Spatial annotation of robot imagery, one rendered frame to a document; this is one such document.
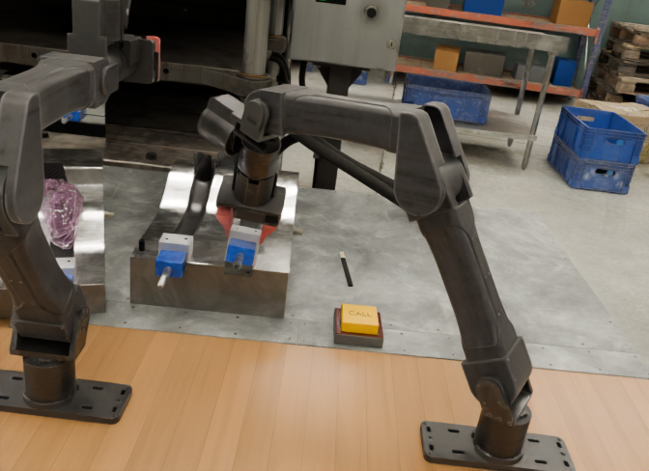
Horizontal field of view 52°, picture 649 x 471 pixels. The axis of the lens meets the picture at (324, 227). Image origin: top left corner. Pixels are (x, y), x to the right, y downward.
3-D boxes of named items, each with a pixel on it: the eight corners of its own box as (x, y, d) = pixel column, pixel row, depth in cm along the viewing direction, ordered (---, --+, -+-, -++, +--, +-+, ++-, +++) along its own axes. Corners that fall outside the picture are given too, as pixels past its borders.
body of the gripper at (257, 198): (222, 182, 105) (227, 146, 100) (285, 195, 106) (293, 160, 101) (213, 209, 100) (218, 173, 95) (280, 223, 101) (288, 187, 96)
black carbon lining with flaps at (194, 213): (255, 263, 115) (259, 212, 111) (161, 253, 114) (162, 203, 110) (269, 190, 147) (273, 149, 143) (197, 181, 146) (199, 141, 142)
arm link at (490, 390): (477, 374, 82) (522, 394, 79) (500, 344, 89) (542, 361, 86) (466, 414, 84) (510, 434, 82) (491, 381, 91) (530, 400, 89)
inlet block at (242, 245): (249, 287, 99) (256, 253, 98) (216, 280, 99) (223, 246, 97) (256, 260, 112) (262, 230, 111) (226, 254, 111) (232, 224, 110)
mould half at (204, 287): (283, 318, 113) (291, 248, 107) (129, 303, 111) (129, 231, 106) (296, 206, 158) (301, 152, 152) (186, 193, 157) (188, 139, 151)
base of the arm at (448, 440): (429, 379, 89) (435, 414, 83) (576, 397, 89) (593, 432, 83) (418, 425, 92) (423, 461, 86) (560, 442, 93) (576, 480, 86)
